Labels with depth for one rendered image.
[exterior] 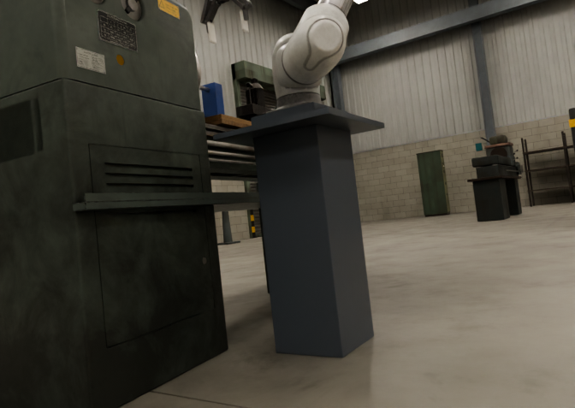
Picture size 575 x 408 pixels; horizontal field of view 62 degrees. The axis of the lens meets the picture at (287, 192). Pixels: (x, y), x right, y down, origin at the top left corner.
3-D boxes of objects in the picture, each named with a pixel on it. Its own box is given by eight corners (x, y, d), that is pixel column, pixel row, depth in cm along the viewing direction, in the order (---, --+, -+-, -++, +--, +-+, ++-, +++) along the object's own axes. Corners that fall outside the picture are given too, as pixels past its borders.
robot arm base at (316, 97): (340, 113, 174) (338, 98, 175) (309, 105, 156) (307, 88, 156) (297, 123, 184) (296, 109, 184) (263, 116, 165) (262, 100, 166)
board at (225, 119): (222, 123, 200) (221, 113, 200) (156, 138, 216) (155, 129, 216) (258, 131, 226) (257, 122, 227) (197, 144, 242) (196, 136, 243)
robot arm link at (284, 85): (312, 103, 178) (306, 45, 180) (330, 89, 161) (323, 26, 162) (270, 105, 174) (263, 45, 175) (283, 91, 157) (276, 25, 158)
